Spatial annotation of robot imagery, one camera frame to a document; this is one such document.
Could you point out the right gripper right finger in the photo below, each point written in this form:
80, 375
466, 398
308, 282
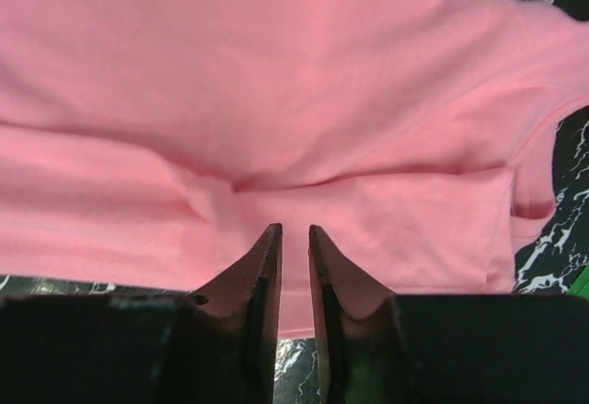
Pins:
362, 355

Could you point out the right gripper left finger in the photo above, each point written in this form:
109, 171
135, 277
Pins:
222, 345

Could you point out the light pink t-shirt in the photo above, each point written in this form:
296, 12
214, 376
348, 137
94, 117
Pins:
149, 142

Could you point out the green cutting mat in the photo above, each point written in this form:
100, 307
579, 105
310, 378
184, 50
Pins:
580, 286

